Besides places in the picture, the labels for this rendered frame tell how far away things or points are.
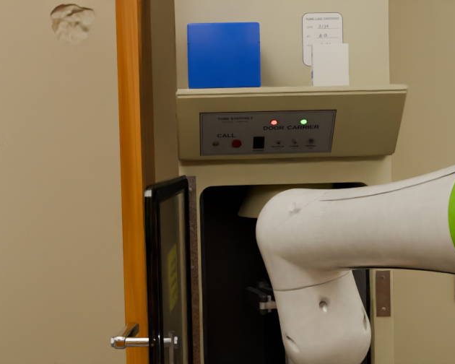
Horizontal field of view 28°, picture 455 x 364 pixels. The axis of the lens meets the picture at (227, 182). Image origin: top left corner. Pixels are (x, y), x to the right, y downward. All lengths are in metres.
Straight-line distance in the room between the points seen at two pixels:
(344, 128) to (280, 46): 0.16
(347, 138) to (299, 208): 0.29
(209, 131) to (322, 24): 0.24
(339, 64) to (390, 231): 0.42
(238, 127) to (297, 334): 0.33
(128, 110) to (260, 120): 0.19
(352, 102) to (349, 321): 0.33
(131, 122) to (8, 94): 0.59
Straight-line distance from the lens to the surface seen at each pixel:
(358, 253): 0.98
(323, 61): 1.29
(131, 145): 1.27
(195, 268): 1.37
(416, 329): 1.88
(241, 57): 1.25
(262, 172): 1.36
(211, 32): 1.25
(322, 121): 1.29
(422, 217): 0.88
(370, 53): 1.39
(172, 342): 1.10
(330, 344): 1.09
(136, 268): 1.28
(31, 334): 1.85
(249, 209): 1.42
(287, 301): 1.10
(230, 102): 1.25
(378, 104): 1.28
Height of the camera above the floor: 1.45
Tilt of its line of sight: 3 degrees down
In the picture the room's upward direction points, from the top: 1 degrees counter-clockwise
